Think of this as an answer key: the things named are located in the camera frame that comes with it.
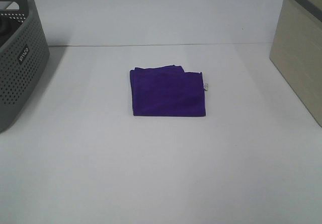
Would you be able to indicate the purple towel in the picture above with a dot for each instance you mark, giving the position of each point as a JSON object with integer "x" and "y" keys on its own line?
{"x": 167, "y": 91}

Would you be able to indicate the beige storage bin grey rim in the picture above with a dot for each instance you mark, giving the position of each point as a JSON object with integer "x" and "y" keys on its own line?
{"x": 296, "y": 51}

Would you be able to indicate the grey perforated plastic basket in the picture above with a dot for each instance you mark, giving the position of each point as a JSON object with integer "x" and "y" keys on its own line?
{"x": 24, "y": 56}

